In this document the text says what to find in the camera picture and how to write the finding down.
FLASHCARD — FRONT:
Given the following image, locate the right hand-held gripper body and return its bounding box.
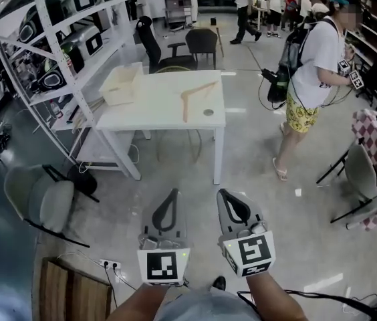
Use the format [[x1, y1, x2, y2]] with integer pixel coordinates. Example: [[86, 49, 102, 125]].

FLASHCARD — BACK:
[[221, 219, 277, 278]]

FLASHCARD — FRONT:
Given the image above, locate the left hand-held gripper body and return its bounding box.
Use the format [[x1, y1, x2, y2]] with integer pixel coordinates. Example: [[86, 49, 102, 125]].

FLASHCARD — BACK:
[[136, 235, 191, 288]]

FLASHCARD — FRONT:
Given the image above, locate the wooden clothes hanger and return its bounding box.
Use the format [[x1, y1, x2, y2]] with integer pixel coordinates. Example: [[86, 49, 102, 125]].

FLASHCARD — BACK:
[[180, 80, 220, 124]]

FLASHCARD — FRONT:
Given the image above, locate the cream plastic container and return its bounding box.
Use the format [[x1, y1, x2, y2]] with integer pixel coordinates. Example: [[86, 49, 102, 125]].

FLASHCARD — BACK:
[[98, 61, 144, 107]]

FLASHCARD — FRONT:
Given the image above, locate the person's right forearm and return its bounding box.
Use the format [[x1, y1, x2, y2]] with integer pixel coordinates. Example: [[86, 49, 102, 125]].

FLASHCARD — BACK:
[[244, 272, 309, 321]]

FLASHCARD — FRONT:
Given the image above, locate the person's left forearm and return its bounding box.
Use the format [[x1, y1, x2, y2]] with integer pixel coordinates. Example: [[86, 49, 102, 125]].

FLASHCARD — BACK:
[[106, 281, 189, 321]]

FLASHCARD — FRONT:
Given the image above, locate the white power strip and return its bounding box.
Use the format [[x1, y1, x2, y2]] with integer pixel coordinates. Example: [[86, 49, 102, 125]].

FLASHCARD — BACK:
[[99, 258, 122, 270]]

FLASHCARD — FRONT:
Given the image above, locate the person's grey clothing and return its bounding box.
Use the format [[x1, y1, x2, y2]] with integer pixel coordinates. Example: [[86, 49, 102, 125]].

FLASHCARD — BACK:
[[154, 288, 261, 321]]

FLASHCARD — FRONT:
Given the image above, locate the black round bin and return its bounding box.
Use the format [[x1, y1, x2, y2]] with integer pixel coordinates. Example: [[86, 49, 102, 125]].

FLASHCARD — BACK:
[[67, 163, 99, 197]]

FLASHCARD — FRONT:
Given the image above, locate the wooden crate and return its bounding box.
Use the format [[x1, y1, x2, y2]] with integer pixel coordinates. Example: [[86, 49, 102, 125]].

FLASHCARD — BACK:
[[39, 257, 113, 321]]

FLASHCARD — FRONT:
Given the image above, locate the grey padded chair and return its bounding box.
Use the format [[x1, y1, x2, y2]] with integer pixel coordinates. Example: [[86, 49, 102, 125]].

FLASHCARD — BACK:
[[316, 138, 377, 224], [3, 163, 100, 249]]

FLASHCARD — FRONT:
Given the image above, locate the white table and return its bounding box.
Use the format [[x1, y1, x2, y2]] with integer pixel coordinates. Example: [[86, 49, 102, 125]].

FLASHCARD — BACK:
[[95, 69, 227, 185]]

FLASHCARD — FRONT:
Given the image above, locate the bundle of bamboo sticks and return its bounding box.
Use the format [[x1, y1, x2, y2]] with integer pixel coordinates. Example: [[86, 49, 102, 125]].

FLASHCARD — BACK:
[[70, 98, 105, 130]]

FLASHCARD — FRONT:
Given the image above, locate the clear water bottle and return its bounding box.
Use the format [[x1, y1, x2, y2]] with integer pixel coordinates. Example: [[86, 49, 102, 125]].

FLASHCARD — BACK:
[[49, 99, 64, 120]]

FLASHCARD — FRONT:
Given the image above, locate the dark grey chair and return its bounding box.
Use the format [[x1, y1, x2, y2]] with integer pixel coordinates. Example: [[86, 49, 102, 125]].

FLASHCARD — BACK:
[[184, 27, 219, 71]]

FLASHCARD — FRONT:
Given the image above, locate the small wooden table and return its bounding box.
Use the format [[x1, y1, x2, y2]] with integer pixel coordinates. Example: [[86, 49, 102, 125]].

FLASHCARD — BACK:
[[191, 24, 225, 58]]

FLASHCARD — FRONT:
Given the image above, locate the black swivel chair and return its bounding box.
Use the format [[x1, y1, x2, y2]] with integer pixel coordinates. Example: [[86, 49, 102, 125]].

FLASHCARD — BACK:
[[355, 54, 377, 109]]

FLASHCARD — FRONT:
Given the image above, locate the black office chair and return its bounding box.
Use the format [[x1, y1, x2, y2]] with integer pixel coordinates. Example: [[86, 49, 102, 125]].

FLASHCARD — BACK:
[[135, 15, 198, 75]]

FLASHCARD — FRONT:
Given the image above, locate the grey shelf cart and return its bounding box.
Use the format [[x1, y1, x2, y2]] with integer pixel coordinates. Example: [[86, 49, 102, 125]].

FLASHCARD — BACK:
[[162, 0, 193, 32]]

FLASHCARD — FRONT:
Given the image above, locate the dark shelf unit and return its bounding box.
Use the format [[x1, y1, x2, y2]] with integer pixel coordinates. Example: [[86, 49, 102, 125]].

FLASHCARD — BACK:
[[344, 0, 377, 113]]

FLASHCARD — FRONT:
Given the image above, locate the white metal shelf rack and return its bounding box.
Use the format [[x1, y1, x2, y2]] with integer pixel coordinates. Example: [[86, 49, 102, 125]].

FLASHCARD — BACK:
[[0, 0, 150, 181]]

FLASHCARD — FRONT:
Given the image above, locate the group of black white appliances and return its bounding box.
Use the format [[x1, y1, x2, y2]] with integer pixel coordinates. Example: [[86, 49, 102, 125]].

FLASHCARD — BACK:
[[16, 0, 138, 94]]

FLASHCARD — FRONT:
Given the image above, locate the black power cable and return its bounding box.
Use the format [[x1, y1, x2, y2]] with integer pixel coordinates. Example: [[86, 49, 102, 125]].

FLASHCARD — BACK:
[[102, 262, 120, 310]]

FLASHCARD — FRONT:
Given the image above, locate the white cable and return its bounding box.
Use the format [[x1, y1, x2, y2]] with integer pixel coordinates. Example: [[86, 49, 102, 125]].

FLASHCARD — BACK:
[[128, 143, 142, 164]]

